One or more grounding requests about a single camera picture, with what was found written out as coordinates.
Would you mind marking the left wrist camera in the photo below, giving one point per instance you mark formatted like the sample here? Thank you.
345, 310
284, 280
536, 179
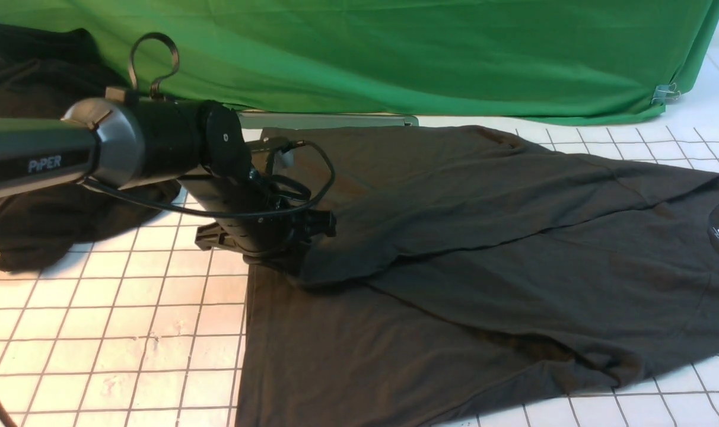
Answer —
274, 154

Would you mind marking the gray metal bar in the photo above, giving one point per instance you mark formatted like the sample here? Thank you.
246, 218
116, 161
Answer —
259, 120

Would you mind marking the black crumpled garment pile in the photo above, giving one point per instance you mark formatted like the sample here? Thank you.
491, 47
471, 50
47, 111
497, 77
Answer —
42, 74

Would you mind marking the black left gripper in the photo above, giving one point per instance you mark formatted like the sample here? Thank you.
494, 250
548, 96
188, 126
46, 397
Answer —
271, 220

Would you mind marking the silver binder clip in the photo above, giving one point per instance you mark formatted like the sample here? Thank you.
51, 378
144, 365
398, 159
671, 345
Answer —
665, 93

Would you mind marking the green backdrop cloth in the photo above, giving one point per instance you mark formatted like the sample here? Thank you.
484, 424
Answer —
559, 62

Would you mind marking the white grid-pattern table mat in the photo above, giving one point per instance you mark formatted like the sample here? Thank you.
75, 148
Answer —
143, 330

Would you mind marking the gray long-sleeve top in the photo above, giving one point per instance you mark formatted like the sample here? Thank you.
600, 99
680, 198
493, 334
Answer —
474, 271

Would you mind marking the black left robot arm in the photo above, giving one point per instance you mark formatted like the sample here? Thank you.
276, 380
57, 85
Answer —
189, 157

